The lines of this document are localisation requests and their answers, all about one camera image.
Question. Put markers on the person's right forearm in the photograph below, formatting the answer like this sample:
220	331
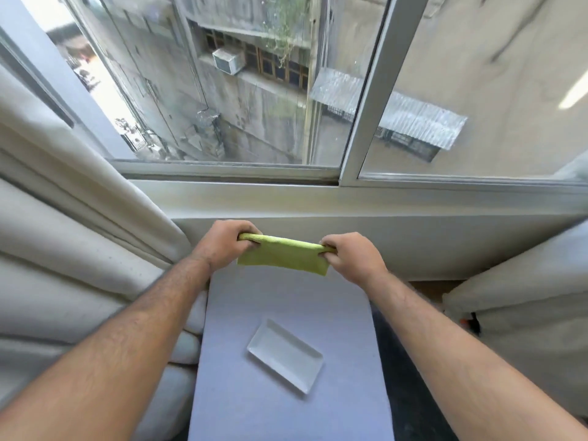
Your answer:
464	362

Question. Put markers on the person's left hand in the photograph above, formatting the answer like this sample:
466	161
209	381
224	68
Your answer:
223	245

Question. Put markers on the green microfiber cloth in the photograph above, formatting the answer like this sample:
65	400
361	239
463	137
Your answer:
285	257

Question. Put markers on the person's left fingers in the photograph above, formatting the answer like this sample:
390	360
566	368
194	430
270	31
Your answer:
250	241

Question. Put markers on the white curtain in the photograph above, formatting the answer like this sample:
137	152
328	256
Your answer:
528	326
78	252

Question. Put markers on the white rectangular plate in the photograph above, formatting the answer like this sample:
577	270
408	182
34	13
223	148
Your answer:
285	355

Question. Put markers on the grey table mat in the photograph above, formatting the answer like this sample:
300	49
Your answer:
287	358

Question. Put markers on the person's right fingers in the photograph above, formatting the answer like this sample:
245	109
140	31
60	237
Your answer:
331	257

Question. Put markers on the white window frame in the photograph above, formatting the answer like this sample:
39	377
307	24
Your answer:
367	133

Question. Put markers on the person's left forearm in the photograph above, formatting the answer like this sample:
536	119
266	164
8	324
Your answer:
101	349

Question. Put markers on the person's right hand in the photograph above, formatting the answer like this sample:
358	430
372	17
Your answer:
353	257

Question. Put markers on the corrugated metal awning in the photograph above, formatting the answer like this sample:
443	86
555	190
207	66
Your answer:
390	107

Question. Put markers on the white window sill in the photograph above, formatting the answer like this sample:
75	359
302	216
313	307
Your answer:
367	202

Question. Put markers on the white air conditioner unit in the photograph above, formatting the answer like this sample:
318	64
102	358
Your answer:
227	60

